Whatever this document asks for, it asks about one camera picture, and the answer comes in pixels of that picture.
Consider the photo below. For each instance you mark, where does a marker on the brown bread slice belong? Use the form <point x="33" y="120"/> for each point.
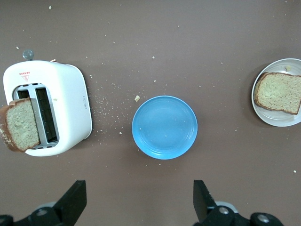
<point x="21" y="124"/>
<point x="279" y="93"/>

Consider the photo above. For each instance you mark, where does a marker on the beige plate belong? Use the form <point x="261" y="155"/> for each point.
<point x="270" y="118"/>

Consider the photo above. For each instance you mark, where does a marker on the blue plate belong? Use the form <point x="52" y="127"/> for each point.
<point x="164" y="127"/>

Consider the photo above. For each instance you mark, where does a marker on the large bread crumb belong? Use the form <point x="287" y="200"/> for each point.
<point x="137" y="98"/>

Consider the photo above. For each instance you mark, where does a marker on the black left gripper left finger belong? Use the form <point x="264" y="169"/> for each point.
<point x="75" y="197"/>

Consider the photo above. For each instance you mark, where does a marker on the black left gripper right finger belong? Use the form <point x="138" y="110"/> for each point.
<point x="202" y="200"/>

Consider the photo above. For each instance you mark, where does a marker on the white toaster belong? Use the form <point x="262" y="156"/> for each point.
<point x="68" y="106"/>

